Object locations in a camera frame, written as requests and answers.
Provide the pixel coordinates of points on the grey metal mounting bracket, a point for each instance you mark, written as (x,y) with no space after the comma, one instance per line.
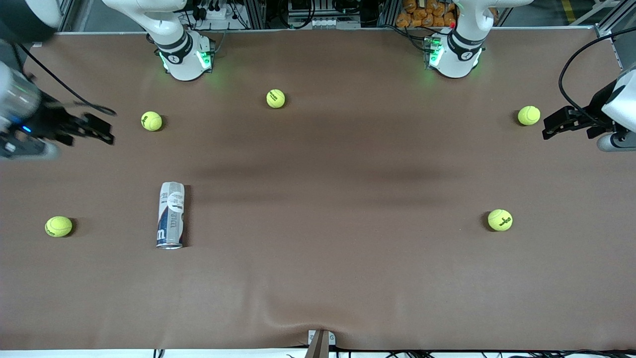
(332,339)

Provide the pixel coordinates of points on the white and blue tennis can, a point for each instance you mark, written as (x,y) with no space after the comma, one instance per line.
(171,215)

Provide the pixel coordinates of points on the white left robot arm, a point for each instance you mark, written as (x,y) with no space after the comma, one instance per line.
(459,54)

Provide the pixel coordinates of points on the orange packaged goods pile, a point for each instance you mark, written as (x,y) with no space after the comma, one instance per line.
(417,15)

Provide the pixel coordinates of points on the yellow-green tennis ball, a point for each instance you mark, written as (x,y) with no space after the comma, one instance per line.
(500,220)
(528,115)
(276,98)
(151,121)
(58,226)

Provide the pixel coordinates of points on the brown camera pole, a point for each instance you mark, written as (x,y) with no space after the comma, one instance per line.
(318,349)

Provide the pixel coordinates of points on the white terminal strip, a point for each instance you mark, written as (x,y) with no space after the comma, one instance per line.
(323,23)

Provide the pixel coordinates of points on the white power strip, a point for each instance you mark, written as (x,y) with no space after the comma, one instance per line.
(221,14)

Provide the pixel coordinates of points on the aluminium frame corner bracket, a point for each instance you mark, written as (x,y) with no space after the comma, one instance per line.
(603,31)

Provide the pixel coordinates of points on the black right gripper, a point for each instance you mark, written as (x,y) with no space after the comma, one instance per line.
(51,123)

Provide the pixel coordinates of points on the brown table mat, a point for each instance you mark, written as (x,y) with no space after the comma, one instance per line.
(318,278)

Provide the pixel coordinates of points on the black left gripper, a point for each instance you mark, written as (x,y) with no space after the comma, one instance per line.
(594,115)

